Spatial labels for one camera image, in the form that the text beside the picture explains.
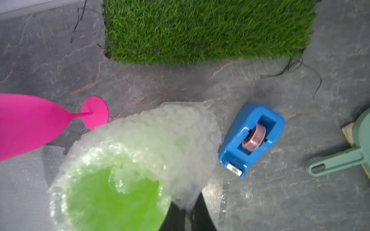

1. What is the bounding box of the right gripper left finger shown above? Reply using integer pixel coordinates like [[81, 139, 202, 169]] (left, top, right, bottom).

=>
[[159, 202, 187, 231]]

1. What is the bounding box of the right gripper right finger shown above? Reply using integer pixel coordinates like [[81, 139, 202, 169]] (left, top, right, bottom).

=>
[[191, 193, 217, 231]]

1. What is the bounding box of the clear tape roll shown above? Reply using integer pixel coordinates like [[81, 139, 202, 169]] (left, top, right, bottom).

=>
[[241, 123, 266, 152]]

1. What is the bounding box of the blue tape dispenser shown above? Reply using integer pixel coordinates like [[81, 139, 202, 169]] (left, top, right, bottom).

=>
[[218, 103, 285, 179]]

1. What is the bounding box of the pink plastic wine glass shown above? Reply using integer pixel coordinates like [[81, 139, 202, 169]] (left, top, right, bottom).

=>
[[1, 94, 109, 161]]

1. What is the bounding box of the green plastic wine glass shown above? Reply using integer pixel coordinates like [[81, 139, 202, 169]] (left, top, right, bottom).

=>
[[65, 167, 171, 231]]

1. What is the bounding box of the green dustpan brush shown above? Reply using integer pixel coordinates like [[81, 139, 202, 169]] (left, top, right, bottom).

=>
[[307, 109, 370, 177]]

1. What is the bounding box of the artificial grass mat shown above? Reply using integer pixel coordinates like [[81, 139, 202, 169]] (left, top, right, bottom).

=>
[[103, 0, 317, 65]]

